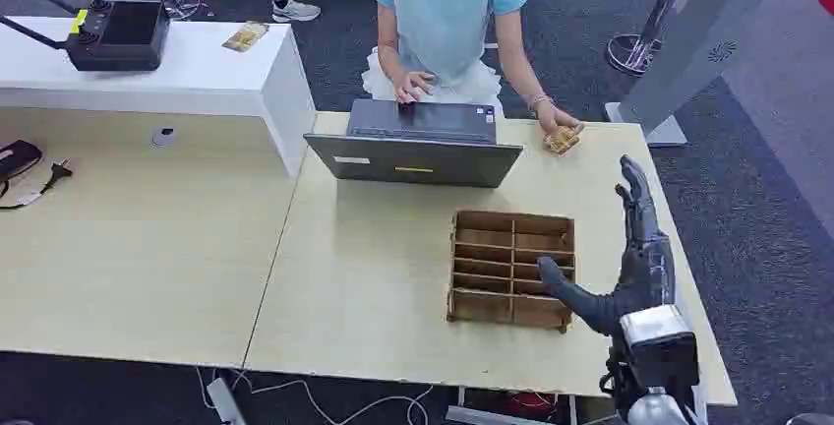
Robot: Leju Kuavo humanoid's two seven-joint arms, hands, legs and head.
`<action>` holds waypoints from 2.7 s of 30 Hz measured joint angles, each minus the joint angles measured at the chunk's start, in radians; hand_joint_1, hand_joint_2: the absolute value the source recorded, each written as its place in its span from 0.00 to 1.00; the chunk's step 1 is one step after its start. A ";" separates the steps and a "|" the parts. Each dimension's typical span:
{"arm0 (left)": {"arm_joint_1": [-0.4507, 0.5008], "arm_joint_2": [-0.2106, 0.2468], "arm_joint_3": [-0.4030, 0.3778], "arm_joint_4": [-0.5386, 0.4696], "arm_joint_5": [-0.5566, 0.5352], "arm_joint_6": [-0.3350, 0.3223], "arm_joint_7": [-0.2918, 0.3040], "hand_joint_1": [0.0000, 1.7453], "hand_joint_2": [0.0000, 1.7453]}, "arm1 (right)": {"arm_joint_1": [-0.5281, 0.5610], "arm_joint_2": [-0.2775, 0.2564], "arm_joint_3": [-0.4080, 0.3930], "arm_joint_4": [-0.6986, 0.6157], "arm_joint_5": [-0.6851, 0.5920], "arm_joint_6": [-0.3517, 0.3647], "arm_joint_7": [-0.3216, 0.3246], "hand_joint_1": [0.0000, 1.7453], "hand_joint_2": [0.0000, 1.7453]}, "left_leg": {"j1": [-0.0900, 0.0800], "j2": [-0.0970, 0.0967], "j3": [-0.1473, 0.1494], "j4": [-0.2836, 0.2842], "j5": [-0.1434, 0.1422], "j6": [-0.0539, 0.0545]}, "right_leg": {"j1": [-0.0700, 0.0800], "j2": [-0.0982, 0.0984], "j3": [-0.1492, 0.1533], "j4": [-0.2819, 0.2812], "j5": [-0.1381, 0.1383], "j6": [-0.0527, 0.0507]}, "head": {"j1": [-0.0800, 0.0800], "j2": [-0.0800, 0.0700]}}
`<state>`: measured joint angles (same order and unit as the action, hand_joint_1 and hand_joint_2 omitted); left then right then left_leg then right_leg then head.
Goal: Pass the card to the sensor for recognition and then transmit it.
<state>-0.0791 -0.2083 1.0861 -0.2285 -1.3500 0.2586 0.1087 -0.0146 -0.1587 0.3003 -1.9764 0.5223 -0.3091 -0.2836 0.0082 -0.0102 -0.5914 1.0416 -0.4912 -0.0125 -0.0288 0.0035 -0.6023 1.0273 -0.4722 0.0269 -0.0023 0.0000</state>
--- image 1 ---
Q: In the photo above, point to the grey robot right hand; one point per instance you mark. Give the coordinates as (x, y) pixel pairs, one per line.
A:
(645, 272)

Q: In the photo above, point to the person's right hand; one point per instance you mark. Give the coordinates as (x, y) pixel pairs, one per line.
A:
(412, 86)

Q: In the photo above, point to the person's left hand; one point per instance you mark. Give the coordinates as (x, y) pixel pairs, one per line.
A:
(555, 119)

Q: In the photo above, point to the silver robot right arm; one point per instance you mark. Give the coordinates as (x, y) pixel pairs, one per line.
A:
(655, 410)

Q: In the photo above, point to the grey laptop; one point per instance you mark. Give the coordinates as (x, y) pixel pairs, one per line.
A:
(417, 161)

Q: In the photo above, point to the person seated at desk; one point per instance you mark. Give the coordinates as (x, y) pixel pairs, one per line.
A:
(443, 18)

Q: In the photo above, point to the grey kiosk stand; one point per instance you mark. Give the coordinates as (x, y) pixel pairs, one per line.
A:
(691, 37)

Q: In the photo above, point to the wooden compartment card box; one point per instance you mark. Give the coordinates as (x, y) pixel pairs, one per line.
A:
(485, 305)

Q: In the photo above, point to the yellow card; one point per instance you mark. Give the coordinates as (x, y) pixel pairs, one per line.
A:
(245, 36)

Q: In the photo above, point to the red object under desk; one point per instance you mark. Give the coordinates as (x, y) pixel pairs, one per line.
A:
(531, 404)

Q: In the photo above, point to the white raised counter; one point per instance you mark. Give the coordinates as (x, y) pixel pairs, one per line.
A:
(195, 76)

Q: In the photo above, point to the round grey desk grommet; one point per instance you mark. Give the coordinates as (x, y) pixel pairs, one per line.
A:
(164, 136)

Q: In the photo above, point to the black remote controller with antennas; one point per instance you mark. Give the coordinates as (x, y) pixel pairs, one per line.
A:
(124, 37)

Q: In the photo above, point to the white power strip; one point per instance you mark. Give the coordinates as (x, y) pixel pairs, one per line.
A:
(225, 404)

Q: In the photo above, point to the black pouch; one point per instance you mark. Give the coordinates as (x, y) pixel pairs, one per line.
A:
(18, 158)

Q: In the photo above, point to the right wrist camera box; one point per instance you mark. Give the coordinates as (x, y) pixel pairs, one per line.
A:
(658, 347)

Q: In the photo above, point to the chrome stanchion post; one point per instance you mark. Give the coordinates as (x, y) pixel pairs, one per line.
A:
(635, 50)

